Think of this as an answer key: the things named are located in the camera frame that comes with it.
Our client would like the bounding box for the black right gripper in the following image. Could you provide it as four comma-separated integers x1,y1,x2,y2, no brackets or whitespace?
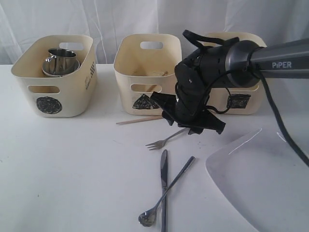
150,92,225,135

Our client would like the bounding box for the stainless steel fork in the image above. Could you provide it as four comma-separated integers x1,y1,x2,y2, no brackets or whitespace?
146,128,188,150

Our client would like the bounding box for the stainless steel knife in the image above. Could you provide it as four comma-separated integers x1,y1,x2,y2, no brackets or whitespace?
160,149,169,232

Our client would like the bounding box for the long stainless steel spoon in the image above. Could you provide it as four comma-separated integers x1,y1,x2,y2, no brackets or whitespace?
138,156,196,227

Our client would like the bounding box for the stainless steel mug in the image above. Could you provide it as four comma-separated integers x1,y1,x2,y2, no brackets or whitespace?
48,47,77,62
45,57,77,71

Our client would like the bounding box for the white ceramic bowl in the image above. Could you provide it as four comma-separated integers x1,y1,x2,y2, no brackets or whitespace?
42,60,80,77

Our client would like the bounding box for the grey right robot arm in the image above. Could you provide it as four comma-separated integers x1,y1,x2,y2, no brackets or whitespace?
151,38,309,134

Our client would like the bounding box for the cream bin with square mark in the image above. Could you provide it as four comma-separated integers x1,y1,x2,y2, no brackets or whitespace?
205,32,266,115

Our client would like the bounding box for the cream bin with triangle mark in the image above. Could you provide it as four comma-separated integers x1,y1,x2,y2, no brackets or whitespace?
113,34,182,116

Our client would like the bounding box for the white rectangular plate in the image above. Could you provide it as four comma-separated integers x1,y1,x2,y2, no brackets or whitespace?
205,129,309,232

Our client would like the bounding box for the cream bin with circle mark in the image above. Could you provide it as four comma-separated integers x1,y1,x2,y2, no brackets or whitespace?
11,35,97,117

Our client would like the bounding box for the white curtain backdrop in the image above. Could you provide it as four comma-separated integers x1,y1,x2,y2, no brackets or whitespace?
0,0,309,64

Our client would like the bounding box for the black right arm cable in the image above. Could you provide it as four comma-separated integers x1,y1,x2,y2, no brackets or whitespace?
182,29,309,167

